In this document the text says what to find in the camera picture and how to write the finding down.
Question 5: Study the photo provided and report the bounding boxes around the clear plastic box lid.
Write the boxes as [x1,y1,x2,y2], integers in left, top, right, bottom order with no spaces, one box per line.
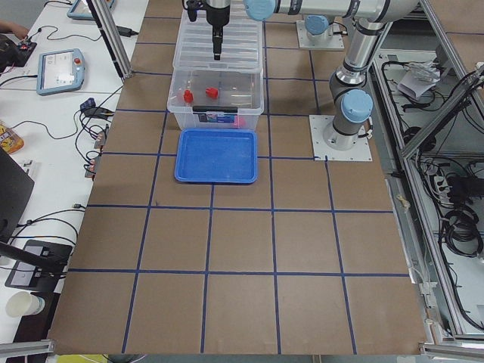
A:
[172,1,263,73]

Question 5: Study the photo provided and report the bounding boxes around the black camera stand base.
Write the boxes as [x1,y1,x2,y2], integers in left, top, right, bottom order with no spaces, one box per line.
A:
[1,239,73,292]

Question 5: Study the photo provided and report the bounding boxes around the black laptop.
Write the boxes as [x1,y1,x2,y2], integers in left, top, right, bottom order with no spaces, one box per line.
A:
[0,149,35,242]

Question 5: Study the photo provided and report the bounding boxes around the red block box middle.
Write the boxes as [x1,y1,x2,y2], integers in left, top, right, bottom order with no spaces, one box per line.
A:
[205,87,219,99]

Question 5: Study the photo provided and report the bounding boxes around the black box handle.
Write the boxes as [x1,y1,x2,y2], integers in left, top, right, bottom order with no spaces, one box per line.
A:
[192,106,238,114]

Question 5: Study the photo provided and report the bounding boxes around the black cable bundle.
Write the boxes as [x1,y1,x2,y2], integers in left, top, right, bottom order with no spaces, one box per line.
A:
[438,203,481,258]

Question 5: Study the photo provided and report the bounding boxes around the black power adapter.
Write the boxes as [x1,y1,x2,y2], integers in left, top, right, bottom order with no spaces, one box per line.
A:
[116,26,138,37]

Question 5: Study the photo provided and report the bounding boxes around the red block box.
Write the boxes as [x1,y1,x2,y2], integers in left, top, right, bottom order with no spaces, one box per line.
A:
[205,87,219,99]
[183,89,194,104]

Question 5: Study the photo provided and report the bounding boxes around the clear plastic storage box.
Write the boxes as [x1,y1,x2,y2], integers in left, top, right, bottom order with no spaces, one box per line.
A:
[167,70,265,130]

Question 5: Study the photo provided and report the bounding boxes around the blue plastic tray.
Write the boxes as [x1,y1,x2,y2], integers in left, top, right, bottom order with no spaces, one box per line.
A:
[174,129,258,184]

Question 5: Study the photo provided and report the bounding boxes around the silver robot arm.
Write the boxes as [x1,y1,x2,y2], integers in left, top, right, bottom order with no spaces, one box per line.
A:
[304,14,333,38]
[244,0,417,151]

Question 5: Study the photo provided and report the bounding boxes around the blue teach pendant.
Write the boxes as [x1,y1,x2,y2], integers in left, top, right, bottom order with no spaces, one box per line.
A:
[36,48,85,96]
[67,0,93,20]

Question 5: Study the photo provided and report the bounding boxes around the red block box far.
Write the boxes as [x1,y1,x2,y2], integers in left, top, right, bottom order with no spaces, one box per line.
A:
[183,89,194,104]

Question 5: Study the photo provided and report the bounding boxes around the aluminium frame post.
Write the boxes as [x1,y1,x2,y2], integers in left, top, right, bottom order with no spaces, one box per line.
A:
[87,0,132,80]

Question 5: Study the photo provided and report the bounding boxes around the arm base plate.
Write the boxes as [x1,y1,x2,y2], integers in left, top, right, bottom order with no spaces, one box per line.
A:
[309,115,373,162]
[296,20,344,51]

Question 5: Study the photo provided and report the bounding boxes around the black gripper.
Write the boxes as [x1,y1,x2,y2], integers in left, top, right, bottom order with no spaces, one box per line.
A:
[183,0,231,61]

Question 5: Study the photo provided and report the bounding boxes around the red block near handle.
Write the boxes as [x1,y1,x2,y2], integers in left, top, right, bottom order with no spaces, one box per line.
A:
[234,116,247,129]

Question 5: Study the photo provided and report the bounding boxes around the white paper cup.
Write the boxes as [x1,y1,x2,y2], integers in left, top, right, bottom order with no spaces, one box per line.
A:
[5,291,45,318]

